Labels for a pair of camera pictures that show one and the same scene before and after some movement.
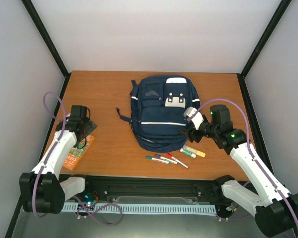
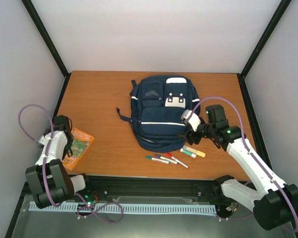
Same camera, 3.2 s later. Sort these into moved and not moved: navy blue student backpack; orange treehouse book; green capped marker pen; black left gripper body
Moved: black left gripper body
Not moved: green capped marker pen; orange treehouse book; navy blue student backpack
